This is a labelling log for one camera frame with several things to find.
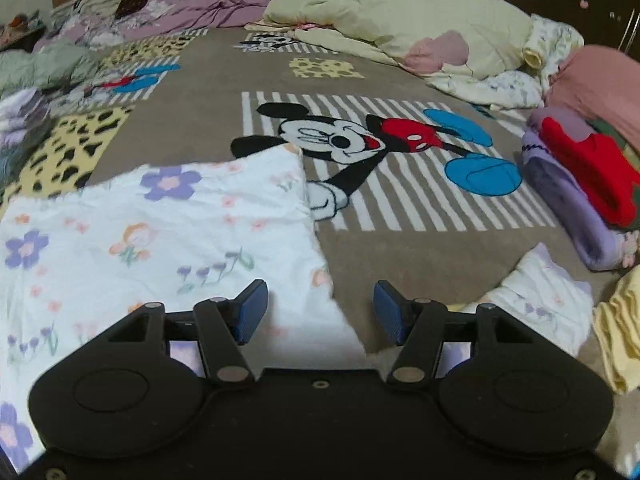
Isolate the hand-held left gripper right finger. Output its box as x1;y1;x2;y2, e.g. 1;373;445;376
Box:
372;280;536;391

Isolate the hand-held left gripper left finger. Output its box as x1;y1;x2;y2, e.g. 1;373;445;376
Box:
107;279;271;391

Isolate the white floral garment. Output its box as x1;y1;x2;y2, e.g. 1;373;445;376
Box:
0;147;596;476

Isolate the stack of folded clothes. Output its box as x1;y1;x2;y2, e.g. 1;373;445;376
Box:
0;87;53;181

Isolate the cartoon mouse printed blanket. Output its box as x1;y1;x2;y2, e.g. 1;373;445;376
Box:
0;27;640;461

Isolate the purple folded garment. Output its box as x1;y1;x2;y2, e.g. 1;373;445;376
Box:
520;107;631;272

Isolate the pale yellow garment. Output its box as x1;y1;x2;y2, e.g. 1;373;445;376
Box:
592;265;640;395

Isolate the olive green cloth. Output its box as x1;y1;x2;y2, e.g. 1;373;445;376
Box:
587;117;640;171

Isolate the cream quilt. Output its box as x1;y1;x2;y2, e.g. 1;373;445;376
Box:
245;0;543;81

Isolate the purple duvet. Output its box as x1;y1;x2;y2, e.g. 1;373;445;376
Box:
35;0;283;53

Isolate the pink pillow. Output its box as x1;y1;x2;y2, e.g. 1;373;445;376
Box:
545;45;640;156

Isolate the grey crumpled clothing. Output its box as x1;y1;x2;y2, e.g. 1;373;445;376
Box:
0;42;101;98

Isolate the white floral sheet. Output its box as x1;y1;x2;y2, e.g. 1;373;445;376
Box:
425;12;586;111

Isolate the cluttered wooden desk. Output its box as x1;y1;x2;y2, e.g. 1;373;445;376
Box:
0;20;48;53

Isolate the dark wooden headboard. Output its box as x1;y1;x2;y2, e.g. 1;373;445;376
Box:
485;0;640;61

